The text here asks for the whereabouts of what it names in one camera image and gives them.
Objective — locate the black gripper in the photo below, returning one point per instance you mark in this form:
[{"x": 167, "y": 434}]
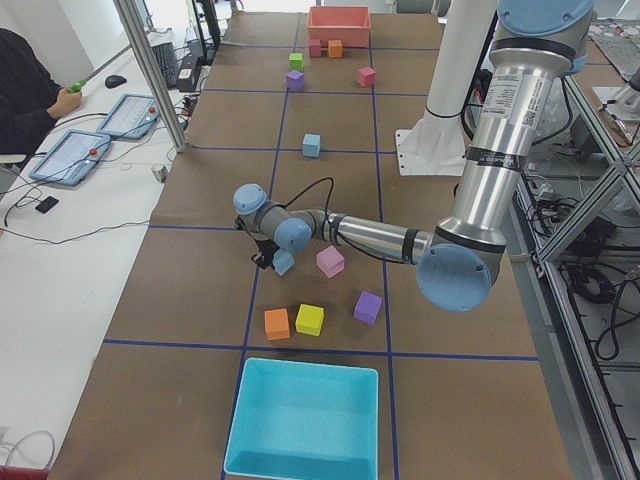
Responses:
[{"x": 265, "y": 248}]

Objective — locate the blue foam block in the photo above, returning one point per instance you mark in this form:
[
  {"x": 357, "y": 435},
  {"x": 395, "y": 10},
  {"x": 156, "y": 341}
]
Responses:
[
  {"x": 311, "y": 145},
  {"x": 282, "y": 262}
]

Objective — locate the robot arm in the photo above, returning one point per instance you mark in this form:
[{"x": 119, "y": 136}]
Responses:
[{"x": 497, "y": 63}]

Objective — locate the orange foam block left side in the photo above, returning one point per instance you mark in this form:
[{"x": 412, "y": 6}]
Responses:
[{"x": 276, "y": 324}]

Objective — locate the orange foam block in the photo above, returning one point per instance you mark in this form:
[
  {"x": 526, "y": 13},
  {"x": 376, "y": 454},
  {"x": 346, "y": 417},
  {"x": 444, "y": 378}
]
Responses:
[
  {"x": 335, "y": 48},
  {"x": 276, "y": 324}
]

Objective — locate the light pink foam block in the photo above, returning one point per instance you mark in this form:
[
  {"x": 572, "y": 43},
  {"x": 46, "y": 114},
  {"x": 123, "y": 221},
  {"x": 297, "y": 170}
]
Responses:
[{"x": 330, "y": 261}]

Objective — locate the yellow foam block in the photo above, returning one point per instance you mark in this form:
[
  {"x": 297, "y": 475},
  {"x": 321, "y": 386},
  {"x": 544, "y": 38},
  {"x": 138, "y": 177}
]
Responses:
[{"x": 309, "y": 319}]

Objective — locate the purple foam block left side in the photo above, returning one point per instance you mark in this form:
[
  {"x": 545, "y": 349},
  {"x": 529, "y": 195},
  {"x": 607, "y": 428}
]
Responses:
[{"x": 367, "y": 307}]

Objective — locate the purple foam block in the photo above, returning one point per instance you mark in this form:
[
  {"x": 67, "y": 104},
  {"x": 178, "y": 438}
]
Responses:
[
  {"x": 295, "y": 80},
  {"x": 367, "y": 307}
]

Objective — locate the light blue plastic bin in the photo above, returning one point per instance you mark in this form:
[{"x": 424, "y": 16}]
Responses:
[{"x": 299, "y": 420}]

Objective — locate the purple foam block right side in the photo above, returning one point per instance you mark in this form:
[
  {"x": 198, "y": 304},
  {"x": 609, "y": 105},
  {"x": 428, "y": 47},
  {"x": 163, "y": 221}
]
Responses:
[{"x": 295, "y": 80}]

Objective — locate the teach pendant far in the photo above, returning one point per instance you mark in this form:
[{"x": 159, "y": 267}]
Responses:
[{"x": 131, "y": 118}]

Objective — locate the teach pendant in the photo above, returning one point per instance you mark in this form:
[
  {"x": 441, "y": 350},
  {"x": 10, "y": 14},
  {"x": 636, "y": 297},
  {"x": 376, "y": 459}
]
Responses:
[
  {"x": 131, "y": 118},
  {"x": 72, "y": 158}
]

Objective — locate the green foam block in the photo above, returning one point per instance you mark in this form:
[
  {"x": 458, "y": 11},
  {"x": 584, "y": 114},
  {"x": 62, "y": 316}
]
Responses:
[{"x": 296, "y": 61}]

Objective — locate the crimson foam block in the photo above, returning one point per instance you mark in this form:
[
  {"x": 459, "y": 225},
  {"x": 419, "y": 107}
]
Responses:
[{"x": 366, "y": 76}]

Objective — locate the teach pendant near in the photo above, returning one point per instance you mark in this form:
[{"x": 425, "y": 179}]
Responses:
[{"x": 72, "y": 158}]

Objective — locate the black smartphone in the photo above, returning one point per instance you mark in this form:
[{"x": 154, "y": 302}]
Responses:
[{"x": 46, "y": 204}]

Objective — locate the magenta foam block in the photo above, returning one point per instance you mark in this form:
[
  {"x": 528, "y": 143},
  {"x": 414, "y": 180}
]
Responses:
[{"x": 315, "y": 48}]

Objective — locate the orange foam block right side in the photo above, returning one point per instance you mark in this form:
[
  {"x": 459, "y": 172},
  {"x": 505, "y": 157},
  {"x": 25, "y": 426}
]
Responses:
[{"x": 335, "y": 48}]

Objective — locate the black keyboard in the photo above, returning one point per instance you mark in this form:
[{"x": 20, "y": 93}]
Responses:
[{"x": 165, "y": 58}]

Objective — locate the black computer mouse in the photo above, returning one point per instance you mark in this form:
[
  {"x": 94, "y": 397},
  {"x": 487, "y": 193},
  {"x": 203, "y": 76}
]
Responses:
[{"x": 114, "y": 81}]

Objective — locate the pink plastic bin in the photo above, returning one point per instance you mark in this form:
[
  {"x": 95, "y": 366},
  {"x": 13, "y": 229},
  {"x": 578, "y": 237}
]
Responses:
[{"x": 350, "y": 24}]

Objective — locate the seated person in black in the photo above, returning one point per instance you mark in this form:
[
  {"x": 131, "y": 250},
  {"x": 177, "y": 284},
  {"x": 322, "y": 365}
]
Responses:
[{"x": 31, "y": 101}]

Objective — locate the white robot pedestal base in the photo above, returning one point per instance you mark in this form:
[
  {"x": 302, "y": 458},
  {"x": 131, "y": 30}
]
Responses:
[{"x": 435, "y": 145}]

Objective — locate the aluminium frame post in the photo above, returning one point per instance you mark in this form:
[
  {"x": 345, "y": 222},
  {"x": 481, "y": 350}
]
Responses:
[{"x": 133, "y": 27}]

